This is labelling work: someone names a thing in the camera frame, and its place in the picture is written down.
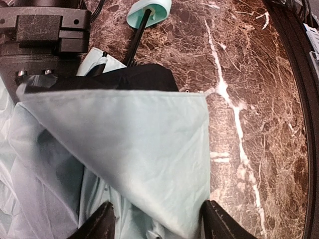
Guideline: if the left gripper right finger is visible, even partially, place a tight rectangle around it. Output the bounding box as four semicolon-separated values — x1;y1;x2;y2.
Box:
203;200;256;239

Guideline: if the mint green folding umbrella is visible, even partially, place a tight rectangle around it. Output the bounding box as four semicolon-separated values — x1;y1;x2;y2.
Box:
0;0;210;239

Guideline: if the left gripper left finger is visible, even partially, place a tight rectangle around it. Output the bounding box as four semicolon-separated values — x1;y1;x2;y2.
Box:
68;202;116;239

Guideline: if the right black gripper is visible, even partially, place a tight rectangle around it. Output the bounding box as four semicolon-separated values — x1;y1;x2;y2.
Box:
0;6;91;102

